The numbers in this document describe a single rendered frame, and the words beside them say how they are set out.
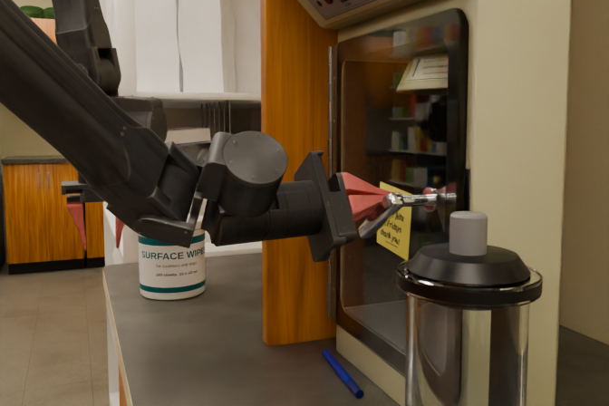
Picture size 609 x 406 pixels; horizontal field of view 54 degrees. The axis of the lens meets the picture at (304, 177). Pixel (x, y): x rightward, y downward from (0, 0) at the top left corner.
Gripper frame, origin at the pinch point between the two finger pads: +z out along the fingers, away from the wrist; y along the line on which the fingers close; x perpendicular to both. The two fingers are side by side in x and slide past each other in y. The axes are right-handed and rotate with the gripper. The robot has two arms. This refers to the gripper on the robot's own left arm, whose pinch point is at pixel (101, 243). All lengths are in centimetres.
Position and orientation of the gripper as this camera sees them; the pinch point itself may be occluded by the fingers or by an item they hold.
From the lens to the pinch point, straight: 94.8
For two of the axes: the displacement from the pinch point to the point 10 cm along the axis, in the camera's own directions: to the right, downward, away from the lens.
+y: 9.3, -0.4, 3.5
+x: -3.6, -0.8, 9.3
